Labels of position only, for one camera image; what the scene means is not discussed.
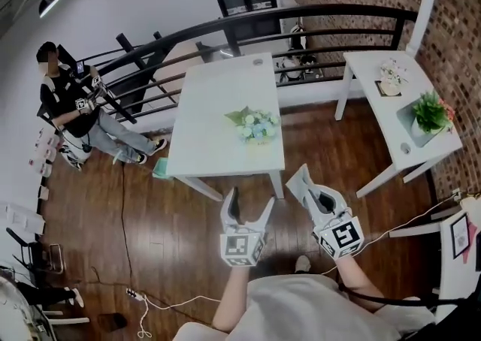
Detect arched white wall light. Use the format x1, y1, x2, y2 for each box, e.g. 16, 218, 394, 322
39, 0, 64, 19

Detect dark floor socket cover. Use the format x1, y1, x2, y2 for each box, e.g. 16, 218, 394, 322
98, 312, 127, 335

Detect black metal railing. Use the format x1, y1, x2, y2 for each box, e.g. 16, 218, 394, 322
37, 3, 418, 126

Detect cardboard box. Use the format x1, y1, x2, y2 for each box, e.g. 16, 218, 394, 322
157, 41, 207, 104

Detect metal frame stand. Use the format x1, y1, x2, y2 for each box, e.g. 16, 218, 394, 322
48, 243, 65, 275

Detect blue flower pot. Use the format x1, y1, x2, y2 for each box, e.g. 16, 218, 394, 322
224, 105, 282, 147

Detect black tablet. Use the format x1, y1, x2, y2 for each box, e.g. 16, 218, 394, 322
473, 230, 481, 273

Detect white desk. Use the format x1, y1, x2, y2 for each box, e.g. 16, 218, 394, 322
389, 196, 481, 314

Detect grey wiping cloth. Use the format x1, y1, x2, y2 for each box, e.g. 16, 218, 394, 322
285, 164, 316, 207

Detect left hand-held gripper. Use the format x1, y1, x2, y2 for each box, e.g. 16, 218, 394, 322
219, 186, 277, 268

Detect black white bags heap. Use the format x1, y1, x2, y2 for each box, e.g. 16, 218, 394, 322
277, 23, 326, 81

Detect white chair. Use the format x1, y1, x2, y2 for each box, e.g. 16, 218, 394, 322
28, 307, 91, 327

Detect white cable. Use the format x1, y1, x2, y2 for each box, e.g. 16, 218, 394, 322
359, 195, 460, 249
137, 294, 223, 339

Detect teal dustpan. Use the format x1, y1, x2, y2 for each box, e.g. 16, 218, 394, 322
153, 157, 170, 180

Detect row of white red-label bottles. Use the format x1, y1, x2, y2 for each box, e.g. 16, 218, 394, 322
28, 127, 61, 177

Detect person's light t-shirt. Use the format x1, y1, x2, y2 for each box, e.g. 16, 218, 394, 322
174, 273, 437, 341

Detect dark square coaster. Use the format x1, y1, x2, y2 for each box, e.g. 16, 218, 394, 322
374, 79, 402, 98

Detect pink paper sheet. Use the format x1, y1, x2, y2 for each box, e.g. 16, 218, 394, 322
464, 219, 478, 264

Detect white side table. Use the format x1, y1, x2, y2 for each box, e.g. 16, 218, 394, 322
334, 50, 464, 199

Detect person's right forearm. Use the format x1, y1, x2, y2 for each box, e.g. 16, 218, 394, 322
334, 255, 386, 306

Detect black chair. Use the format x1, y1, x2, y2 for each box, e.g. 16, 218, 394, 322
36, 102, 65, 132

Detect white flat box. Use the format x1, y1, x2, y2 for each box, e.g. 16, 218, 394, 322
0, 202, 46, 235

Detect black framed card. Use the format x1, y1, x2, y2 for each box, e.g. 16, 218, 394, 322
450, 213, 470, 260

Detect person's left forearm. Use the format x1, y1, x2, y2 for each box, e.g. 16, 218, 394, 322
212, 266, 251, 333

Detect large white table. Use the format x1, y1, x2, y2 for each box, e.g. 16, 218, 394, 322
165, 52, 286, 202

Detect green plant in white pot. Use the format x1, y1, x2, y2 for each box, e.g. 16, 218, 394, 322
411, 89, 452, 137

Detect white pillar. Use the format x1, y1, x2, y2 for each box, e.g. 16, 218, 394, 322
405, 0, 440, 59

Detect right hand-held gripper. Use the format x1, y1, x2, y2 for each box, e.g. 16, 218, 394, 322
299, 186, 365, 261

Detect thin black floor cable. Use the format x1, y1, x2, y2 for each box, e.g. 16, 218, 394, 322
89, 164, 177, 309

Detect pink flower plant pot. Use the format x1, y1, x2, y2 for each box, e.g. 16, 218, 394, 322
437, 98, 456, 122

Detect white and black bag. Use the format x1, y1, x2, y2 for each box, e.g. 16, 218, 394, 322
59, 143, 89, 171

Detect white flowers in pot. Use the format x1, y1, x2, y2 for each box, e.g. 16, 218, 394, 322
378, 57, 410, 93

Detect grey tray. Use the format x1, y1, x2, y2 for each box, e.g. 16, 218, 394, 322
396, 101, 454, 148

